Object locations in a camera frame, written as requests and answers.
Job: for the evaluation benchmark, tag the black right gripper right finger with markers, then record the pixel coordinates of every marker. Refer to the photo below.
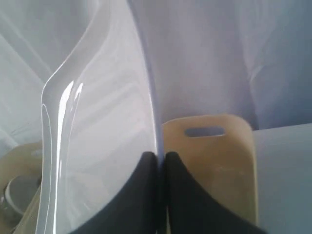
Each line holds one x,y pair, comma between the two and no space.
192,210

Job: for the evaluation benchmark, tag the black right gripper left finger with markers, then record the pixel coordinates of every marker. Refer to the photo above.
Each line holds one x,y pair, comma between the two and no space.
134,209

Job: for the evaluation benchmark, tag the white square plate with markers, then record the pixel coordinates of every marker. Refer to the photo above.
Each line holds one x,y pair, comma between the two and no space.
98,118

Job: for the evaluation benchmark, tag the cream bin with square mark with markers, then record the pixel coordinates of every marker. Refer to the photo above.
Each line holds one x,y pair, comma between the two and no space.
219,152

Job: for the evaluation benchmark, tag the cream bin with triangle mark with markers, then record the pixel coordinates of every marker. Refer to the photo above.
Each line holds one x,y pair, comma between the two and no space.
20,187

